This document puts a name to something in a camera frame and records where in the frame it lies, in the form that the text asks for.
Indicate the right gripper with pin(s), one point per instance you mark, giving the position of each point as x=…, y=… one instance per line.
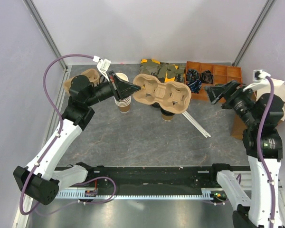
x=231, y=89

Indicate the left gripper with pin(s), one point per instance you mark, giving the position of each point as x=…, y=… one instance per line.
x=121, y=89

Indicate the brown paper bag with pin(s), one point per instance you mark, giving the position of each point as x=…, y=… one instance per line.
x=238, y=125

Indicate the single brown paper cup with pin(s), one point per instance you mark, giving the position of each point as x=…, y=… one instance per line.
x=167, y=116

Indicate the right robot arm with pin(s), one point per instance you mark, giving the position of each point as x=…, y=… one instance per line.
x=264, y=149

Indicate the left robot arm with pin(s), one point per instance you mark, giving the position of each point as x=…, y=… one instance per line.
x=39, y=179

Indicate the stack of paper cups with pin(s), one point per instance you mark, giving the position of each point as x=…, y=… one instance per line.
x=123, y=105

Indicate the black rolled band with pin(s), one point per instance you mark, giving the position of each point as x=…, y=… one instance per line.
x=206, y=77

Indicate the blue striped rolled band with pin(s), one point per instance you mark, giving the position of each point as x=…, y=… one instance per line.
x=195, y=86

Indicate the dark rolled band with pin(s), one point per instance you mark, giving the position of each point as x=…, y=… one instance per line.
x=192, y=75

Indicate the white wrapped straw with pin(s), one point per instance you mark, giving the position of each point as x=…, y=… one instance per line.
x=196, y=124

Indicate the camouflage folded cloth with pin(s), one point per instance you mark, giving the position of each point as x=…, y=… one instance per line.
x=165, y=72

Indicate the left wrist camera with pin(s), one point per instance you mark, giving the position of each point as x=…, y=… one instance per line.
x=102, y=65

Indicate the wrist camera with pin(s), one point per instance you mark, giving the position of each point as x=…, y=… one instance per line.
x=102, y=65
x=259, y=80

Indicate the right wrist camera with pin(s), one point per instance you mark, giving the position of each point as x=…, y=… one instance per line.
x=259, y=80

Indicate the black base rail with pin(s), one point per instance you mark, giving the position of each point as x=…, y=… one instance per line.
x=156, y=180

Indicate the slotted cable duct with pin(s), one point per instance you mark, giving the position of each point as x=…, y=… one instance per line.
x=83, y=194

